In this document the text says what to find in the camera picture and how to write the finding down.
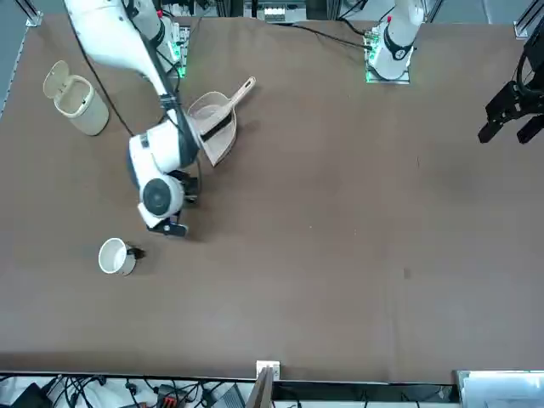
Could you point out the black box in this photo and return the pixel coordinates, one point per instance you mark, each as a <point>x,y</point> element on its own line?
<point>32,395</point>

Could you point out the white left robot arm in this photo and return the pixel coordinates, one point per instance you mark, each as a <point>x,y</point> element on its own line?
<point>399,42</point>

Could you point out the aluminium frame profile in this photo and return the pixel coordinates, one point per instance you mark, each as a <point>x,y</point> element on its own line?
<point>35,15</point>
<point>523,25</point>

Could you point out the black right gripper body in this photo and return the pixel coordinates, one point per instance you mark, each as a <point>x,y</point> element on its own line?
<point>189,187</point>

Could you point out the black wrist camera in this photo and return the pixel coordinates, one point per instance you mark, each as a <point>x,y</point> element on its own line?
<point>172,229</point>

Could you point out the aluminium post with bracket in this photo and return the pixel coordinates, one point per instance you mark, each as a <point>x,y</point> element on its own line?
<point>265,382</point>

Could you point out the beige plastic dustpan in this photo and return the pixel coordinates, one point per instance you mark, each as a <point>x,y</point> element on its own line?
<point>221,149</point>

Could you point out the silver framed white board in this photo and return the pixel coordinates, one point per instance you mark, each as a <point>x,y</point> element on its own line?
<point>501,391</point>

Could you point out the beige brush black bristles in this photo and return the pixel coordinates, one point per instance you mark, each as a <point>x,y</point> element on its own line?
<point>244,91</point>

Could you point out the black red power strip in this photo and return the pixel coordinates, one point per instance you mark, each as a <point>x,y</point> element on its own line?
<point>166,397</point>

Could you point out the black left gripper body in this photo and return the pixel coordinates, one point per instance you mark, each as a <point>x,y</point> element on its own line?
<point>536,55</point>

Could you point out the white power strip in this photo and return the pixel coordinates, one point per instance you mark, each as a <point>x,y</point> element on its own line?
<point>274,13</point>

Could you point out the beige lidded trash bin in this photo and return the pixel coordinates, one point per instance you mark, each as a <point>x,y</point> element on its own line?
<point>85,115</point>

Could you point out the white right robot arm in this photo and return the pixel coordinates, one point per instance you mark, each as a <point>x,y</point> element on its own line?
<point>161,149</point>

